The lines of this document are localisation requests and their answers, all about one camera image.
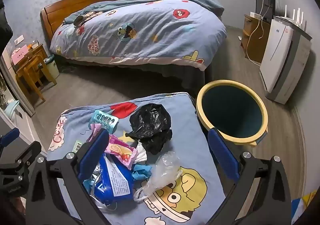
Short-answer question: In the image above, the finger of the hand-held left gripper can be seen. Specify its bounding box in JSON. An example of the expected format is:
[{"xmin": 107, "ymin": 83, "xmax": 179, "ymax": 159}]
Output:
[
  {"xmin": 0, "ymin": 128, "xmax": 20, "ymax": 149},
  {"xmin": 14, "ymin": 141, "xmax": 42, "ymax": 169}
]

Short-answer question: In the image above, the white router with antennas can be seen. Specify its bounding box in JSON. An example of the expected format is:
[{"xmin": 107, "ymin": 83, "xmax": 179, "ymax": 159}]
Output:
[{"xmin": 276, "ymin": 3, "xmax": 307, "ymax": 29}]

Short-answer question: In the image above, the colourful snack wrapper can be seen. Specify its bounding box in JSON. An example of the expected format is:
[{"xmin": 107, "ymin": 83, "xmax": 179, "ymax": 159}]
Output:
[{"xmin": 104, "ymin": 134, "xmax": 138, "ymax": 169}]

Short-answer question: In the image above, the pink box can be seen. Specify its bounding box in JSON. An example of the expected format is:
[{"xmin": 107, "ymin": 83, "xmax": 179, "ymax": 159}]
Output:
[{"xmin": 11, "ymin": 48, "xmax": 29, "ymax": 64}]

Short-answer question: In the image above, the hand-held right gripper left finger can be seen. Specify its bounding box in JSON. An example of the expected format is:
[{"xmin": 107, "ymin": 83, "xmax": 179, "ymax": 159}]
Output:
[{"xmin": 26, "ymin": 129, "xmax": 110, "ymax": 225}]

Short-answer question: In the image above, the teal cloth item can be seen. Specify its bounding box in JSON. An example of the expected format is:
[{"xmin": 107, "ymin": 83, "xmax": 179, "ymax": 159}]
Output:
[{"xmin": 4, "ymin": 100, "xmax": 20, "ymax": 118}]

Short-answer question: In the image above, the cartoon printed blue cloth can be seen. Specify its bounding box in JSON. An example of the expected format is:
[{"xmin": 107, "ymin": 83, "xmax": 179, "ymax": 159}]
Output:
[{"xmin": 46, "ymin": 93, "xmax": 227, "ymax": 225}]

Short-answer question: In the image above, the white tissue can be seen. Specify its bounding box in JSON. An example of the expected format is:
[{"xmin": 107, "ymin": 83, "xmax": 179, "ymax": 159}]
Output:
[{"xmin": 135, "ymin": 141, "xmax": 148, "ymax": 163}]

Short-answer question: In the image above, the black plastic bag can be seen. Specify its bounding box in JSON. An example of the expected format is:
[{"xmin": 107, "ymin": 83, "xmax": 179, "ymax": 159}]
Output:
[{"xmin": 125, "ymin": 103, "xmax": 173, "ymax": 155}]

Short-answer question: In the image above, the teal plastic tray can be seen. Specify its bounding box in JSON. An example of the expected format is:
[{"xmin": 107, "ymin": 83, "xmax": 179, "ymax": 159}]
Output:
[{"xmin": 88, "ymin": 110, "xmax": 119, "ymax": 134}]

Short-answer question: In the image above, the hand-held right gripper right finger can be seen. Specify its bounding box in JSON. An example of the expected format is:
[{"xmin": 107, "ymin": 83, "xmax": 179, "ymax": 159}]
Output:
[{"xmin": 207, "ymin": 128, "xmax": 293, "ymax": 225}]

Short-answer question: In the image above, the white cable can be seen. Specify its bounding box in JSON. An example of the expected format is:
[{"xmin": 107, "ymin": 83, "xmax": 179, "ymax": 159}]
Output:
[{"xmin": 246, "ymin": 0, "xmax": 275, "ymax": 67}]

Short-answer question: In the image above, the wooden cabinet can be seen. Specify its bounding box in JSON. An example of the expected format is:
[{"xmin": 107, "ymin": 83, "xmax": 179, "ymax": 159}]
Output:
[{"xmin": 240, "ymin": 14, "xmax": 272, "ymax": 64}]

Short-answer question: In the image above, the blue white snack package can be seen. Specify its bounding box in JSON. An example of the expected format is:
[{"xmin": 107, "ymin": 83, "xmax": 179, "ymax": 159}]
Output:
[{"xmin": 90, "ymin": 153, "xmax": 135, "ymax": 205}]

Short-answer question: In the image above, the wooden bed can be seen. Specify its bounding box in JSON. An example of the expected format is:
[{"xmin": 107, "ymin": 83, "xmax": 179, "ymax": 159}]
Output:
[{"xmin": 41, "ymin": 0, "xmax": 213, "ymax": 91}]

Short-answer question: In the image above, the large blue white bag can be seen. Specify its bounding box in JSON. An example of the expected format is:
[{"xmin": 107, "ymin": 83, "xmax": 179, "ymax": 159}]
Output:
[{"xmin": 291, "ymin": 189, "xmax": 319, "ymax": 218}]

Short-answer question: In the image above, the white air purifier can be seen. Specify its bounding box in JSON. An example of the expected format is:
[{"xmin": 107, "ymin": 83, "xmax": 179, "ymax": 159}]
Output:
[{"xmin": 259, "ymin": 16, "xmax": 312, "ymax": 104}]

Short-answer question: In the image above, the wooden nightstand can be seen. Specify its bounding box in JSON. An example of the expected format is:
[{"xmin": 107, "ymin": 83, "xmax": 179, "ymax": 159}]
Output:
[{"xmin": 15, "ymin": 44, "xmax": 57, "ymax": 102}]

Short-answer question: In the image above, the small dark cloth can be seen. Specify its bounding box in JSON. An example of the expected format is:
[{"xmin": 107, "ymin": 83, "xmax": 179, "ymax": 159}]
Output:
[{"xmin": 74, "ymin": 15, "xmax": 87, "ymax": 27}]

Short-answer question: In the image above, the clear plastic bag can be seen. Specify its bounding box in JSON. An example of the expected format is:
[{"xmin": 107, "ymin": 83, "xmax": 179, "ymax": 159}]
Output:
[{"xmin": 134, "ymin": 151, "xmax": 183, "ymax": 202}]

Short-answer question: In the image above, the blue bin with yellow rim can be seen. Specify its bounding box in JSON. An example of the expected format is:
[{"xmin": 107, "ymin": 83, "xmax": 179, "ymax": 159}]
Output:
[{"xmin": 196, "ymin": 80, "xmax": 269, "ymax": 148}]

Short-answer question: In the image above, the blue face mask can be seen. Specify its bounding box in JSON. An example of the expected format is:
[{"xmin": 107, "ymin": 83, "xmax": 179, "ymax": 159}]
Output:
[{"xmin": 131, "ymin": 164, "xmax": 153, "ymax": 180}]

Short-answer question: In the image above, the small white bin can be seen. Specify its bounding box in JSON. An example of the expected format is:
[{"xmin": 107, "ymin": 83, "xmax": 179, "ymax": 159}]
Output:
[{"xmin": 40, "ymin": 55, "xmax": 60, "ymax": 79}]

